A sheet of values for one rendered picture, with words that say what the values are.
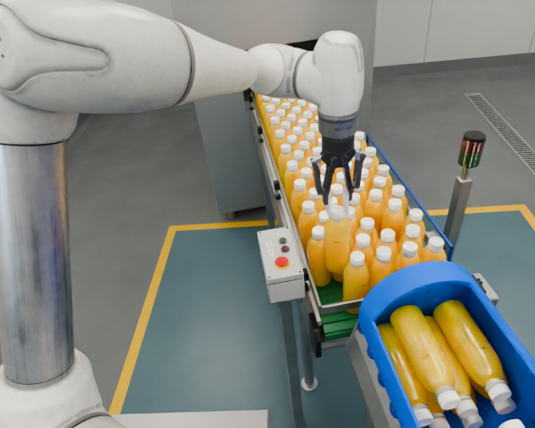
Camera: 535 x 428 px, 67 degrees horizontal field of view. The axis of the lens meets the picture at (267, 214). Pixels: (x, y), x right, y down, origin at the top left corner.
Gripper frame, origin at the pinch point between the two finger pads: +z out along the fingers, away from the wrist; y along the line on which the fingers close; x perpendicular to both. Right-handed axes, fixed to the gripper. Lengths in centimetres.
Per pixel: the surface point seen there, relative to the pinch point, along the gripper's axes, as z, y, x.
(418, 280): 2.3, 9.5, -27.6
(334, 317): 35.5, -3.3, -9.1
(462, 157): 6.3, 45.6, 19.2
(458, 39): 88, 242, 356
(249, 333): 125, -33, 55
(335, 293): 35.6, -0.3, -0.4
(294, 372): 77, -16, 0
